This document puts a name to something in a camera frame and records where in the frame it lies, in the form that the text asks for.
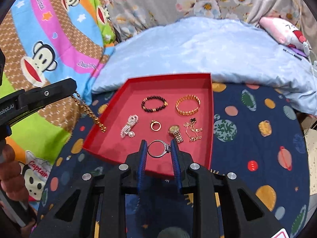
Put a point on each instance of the navy planet print bedsheet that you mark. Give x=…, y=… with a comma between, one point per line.
x=258, y=138

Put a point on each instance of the red jewelry tray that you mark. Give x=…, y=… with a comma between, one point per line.
x=143, y=109

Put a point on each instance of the floral grey bedding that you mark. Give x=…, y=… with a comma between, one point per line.
x=130, y=17

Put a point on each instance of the pink plush toy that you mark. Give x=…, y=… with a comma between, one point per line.
x=285, y=33

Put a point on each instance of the left human hand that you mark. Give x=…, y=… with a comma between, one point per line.
x=12, y=182

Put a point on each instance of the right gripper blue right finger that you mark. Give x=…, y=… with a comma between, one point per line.
x=176, y=164

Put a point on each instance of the gold wrist watch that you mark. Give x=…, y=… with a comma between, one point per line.
x=174, y=130

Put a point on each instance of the light blue quilt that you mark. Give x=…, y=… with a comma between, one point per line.
x=230, y=50

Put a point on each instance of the colourful monkey cartoon blanket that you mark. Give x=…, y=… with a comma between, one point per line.
x=46, y=41

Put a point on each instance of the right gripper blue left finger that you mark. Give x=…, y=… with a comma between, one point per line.
x=142, y=155

